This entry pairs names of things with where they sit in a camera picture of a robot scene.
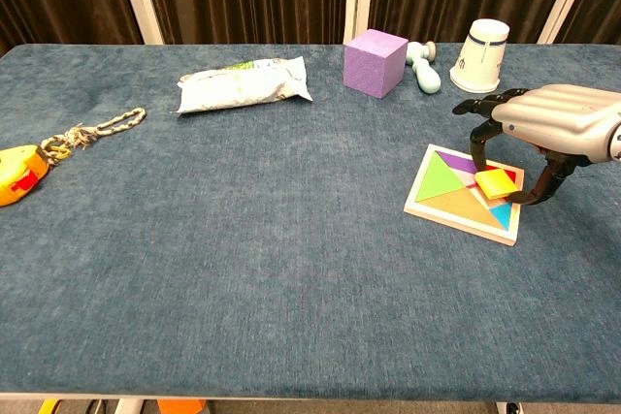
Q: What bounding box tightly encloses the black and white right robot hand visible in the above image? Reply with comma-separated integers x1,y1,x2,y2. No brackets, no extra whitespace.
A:
451,83,621,207

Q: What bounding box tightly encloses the small yellow block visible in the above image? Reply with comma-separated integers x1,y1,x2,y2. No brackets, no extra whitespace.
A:
474,167,518,201

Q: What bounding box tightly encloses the colourful wooden tangram puzzle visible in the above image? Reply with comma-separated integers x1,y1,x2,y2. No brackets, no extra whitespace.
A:
403,143,527,247

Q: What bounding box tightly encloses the white paper cup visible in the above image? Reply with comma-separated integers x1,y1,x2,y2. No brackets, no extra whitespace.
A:
448,18,510,94

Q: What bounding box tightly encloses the light blue toy hammer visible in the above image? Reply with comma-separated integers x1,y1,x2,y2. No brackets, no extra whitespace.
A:
405,40,441,95

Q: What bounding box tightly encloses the purple foam cube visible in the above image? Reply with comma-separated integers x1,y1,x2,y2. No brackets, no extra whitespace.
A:
343,28,409,100

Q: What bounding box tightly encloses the white snack bag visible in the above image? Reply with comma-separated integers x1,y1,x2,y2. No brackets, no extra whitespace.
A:
170,55,314,115

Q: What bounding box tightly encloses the blue table cloth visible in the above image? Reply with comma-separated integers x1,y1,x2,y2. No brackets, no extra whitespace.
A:
0,43,621,403

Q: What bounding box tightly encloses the orange object under table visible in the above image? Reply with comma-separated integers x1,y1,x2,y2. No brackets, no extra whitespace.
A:
157,398,205,414

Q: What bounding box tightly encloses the yellow orange toy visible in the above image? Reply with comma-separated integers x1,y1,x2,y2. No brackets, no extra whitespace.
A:
0,143,51,208

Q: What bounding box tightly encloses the beige braided rope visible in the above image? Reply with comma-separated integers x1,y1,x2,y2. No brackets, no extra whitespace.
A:
40,107,147,167

